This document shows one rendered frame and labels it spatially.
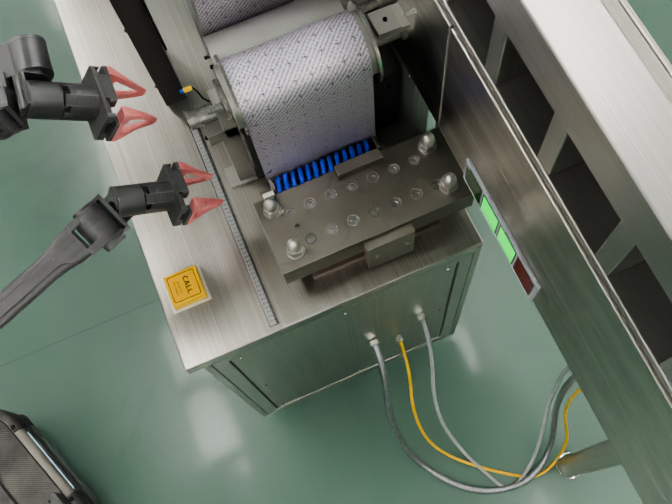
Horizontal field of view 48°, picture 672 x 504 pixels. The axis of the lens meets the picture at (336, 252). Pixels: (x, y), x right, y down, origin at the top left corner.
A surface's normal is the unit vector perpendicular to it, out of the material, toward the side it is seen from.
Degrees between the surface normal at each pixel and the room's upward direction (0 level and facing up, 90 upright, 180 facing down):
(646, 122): 0
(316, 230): 0
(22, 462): 0
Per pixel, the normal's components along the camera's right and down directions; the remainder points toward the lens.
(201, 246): -0.07, -0.33
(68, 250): 0.22, 0.05
